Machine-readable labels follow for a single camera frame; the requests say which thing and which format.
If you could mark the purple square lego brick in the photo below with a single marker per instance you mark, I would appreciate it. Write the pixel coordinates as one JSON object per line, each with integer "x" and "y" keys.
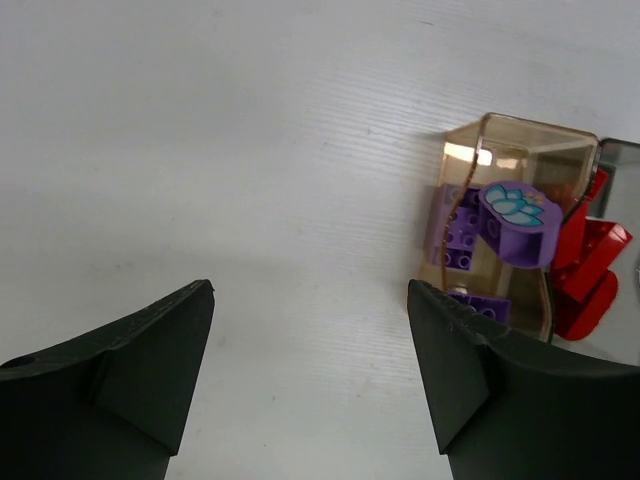
{"x": 462, "y": 250}

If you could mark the amber transparent container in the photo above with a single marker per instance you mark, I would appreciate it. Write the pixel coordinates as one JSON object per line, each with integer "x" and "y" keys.
{"x": 558, "y": 161}

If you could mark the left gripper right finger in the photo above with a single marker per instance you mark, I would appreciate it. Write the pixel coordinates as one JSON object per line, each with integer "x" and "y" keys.
{"x": 506, "y": 406}

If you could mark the red flower lego piece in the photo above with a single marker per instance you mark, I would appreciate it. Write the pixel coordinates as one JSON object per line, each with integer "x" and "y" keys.
{"x": 587, "y": 246}

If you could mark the purple lego piece with butterfly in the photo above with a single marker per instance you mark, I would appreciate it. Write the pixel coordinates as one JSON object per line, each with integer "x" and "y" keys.
{"x": 519, "y": 223}

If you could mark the purple curved lego brick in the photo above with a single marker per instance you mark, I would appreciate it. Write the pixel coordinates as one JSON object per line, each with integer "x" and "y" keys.
{"x": 494, "y": 308}

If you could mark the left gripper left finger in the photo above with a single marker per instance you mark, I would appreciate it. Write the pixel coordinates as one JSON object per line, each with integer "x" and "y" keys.
{"x": 112, "y": 403}

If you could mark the red curved lego brick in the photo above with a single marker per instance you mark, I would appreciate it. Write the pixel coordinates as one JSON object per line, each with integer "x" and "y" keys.
{"x": 576, "y": 320}

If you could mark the grey transparent container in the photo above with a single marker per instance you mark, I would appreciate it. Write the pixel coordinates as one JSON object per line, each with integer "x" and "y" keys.
{"x": 617, "y": 335}

